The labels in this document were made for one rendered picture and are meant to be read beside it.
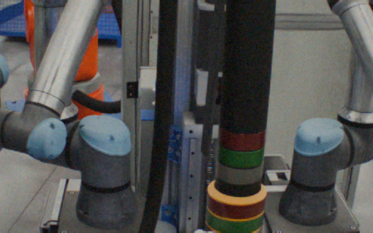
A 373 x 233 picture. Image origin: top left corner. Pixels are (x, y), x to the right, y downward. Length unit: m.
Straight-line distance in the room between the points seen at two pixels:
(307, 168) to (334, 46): 1.34
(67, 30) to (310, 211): 0.70
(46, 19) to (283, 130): 1.59
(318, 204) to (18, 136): 0.72
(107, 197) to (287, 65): 1.39
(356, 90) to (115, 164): 0.59
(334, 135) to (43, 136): 0.66
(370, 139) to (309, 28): 1.19
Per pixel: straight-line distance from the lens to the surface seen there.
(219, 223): 0.43
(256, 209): 0.42
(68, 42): 1.12
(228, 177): 0.41
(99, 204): 1.35
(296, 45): 2.55
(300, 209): 1.41
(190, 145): 1.39
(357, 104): 1.43
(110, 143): 1.29
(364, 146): 1.45
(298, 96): 2.63
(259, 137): 0.40
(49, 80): 1.09
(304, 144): 1.36
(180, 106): 1.45
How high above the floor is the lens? 1.76
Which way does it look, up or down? 21 degrees down
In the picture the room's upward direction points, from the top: 2 degrees clockwise
